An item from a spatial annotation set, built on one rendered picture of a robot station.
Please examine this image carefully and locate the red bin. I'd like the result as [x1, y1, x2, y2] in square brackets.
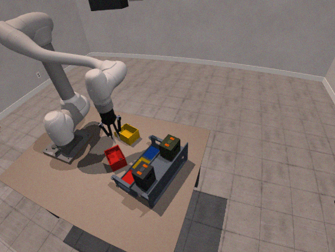
[104, 145, 128, 172]

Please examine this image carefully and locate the yellow bin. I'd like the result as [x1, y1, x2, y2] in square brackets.
[119, 124, 140, 145]

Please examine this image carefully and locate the dark grey metal shelf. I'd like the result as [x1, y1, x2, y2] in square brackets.
[111, 135, 188, 208]

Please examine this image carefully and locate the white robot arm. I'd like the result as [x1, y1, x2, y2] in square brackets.
[0, 12, 127, 155]

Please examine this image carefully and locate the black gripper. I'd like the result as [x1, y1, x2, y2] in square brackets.
[98, 109, 121, 144]

